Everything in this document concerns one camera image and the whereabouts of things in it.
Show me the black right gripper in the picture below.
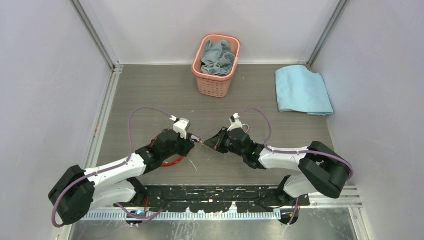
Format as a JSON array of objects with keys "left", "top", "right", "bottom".
[{"left": 205, "top": 126, "right": 246, "bottom": 158}]

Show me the brass padlock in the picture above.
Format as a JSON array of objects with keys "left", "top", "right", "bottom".
[{"left": 242, "top": 123, "right": 251, "bottom": 133}]

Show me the red cable lock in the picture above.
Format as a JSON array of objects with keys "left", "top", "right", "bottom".
[{"left": 161, "top": 156, "right": 185, "bottom": 167}]

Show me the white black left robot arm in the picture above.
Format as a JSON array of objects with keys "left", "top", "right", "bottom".
[{"left": 48, "top": 129, "right": 201, "bottom": 228}]

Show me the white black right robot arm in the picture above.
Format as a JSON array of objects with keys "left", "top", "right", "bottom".
[{"left": 204, "top": 127, "right": 353, "bottom": 206}]

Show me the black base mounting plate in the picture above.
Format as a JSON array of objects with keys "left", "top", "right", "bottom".
[{"left": 120, "top": 185, "right": 295, "bottom": 214}]

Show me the pink plastic basket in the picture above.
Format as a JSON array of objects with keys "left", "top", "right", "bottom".
[{"left": 191, "top": 34, "right": 241, "bottom": 98}]

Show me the grey cloth in basket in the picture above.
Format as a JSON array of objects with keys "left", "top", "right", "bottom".
[{"left": 200, "top": 40, "right": 236, "bottom": 77}]

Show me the light blue folded towel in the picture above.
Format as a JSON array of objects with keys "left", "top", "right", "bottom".
[{"left": 275, "top": 65, "right": 334, "bottom": 116}]

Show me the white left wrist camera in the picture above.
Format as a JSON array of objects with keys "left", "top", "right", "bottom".
[{"left": 169, "top": 115, "right": 191, "bottom": 139}]

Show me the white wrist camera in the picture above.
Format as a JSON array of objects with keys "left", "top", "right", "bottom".
[
  {"left": 169, "top": 115, "right": 191, "bottom": 139},
  {"left": 227, "top": 113, "right": 243, "bottom": 132}
]

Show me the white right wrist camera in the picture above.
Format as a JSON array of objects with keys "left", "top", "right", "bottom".
[{"left": 227, "top": 113, "right": 243, "bottom": 132}]

